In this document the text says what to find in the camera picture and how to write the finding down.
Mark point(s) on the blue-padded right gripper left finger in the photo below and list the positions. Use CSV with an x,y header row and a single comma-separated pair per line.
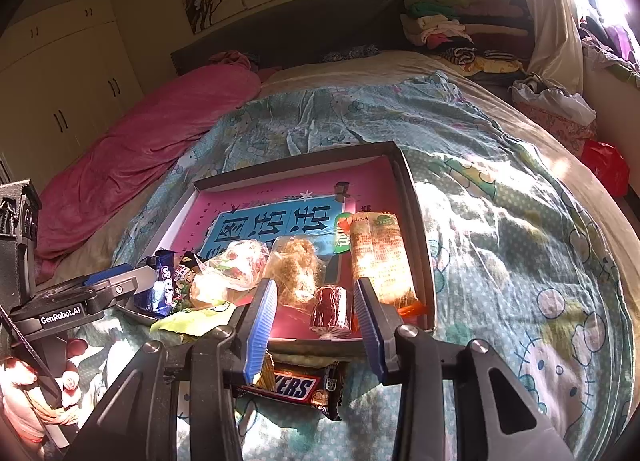
x,y
252,333

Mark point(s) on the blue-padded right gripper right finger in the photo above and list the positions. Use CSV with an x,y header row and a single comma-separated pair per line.
x,y
378,323

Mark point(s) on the small red snack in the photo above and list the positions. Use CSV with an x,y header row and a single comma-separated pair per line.
x,y
331,315

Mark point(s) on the orange long snack packet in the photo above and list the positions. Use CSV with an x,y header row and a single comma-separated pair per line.
x,y
379,254

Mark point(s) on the clear bag brown pastry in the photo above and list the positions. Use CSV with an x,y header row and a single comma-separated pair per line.
x,y
297,270

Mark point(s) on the Snickers bar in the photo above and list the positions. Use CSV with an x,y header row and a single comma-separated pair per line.
x,y
319,388

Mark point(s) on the green peas packet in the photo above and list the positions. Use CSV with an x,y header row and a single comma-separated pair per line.
x,y
185,269

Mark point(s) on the blue snack packet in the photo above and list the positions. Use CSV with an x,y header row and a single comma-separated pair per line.
x,y
159,299

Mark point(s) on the gold long snack packet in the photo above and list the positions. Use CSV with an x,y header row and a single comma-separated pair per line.
x,y
265,378

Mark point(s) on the clear bag red candy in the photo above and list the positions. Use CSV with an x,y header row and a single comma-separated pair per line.
x,y
239,267

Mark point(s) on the left hand red nails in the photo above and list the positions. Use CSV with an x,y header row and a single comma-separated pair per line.
x,y
23,403

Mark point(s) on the dark cardboard box tray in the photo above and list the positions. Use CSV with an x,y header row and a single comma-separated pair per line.
x,y
306,196

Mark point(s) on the pink and blue book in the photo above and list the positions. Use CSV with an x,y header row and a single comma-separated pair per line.
x,y
314,226

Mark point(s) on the teal cartoon print quilt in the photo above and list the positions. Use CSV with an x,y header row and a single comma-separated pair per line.
x,y
517,259

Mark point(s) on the pink blanket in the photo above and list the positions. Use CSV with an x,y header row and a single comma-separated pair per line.
x,y
87,207

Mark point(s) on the cream wardrobe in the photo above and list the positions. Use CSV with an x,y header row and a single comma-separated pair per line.
x,y
65,79

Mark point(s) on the red plastic bag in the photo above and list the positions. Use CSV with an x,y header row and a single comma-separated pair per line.
x,y
608,165

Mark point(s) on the pink floral bag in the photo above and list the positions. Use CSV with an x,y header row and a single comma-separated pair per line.
x,y
567,117

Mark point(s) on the pile of folded clothes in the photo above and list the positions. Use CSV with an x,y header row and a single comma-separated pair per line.
x,y
491,36

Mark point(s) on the dark headboard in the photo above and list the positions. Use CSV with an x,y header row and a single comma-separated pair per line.
x,y
300,32

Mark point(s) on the cream curtain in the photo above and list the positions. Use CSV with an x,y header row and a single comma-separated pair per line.
x,y
557,54

